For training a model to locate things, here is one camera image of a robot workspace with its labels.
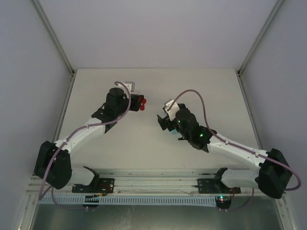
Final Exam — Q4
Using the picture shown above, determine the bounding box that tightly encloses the left aluminium corner post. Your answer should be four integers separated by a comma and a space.
31, 0, 75, 76

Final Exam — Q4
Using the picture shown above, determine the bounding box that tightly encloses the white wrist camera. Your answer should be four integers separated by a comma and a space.
124, 81, 135, 92
163, 99, 180, 121

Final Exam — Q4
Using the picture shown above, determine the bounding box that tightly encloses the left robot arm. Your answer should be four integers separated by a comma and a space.
34, 88, 146, 192

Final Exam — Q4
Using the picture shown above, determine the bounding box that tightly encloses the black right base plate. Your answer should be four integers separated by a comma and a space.
194, 178, 241, 194

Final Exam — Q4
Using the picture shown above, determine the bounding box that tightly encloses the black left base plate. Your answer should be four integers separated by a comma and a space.
71, 178, 115, 194

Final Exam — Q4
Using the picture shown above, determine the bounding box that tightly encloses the slotted cable duct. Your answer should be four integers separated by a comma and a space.
39, 195, 216, 207

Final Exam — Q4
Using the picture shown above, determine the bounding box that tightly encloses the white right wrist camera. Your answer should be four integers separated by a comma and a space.
163, 99, 180, 121

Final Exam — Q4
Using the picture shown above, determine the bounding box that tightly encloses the white peg fixture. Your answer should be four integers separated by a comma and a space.
134, 90, 145, 95

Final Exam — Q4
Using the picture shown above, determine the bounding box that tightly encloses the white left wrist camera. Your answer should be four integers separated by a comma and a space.
124, 81, 135, 92

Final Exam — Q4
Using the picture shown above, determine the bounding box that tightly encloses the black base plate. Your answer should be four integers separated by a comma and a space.
194, 178, 241, 194
71, 178, 115, 194

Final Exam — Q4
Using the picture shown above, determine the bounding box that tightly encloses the right aluminium corner post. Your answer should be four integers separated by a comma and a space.
236, 0, 285, 75

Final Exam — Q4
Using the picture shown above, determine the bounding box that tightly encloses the aluminium corner post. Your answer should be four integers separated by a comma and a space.
236, 0, 285, 75
31, 0, 75, 76

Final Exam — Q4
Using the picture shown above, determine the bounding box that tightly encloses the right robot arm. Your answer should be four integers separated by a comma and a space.
157, 100, 292, 199

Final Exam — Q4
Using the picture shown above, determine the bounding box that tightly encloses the aluminium mounting rail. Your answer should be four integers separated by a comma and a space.
26, 167, 287, 196

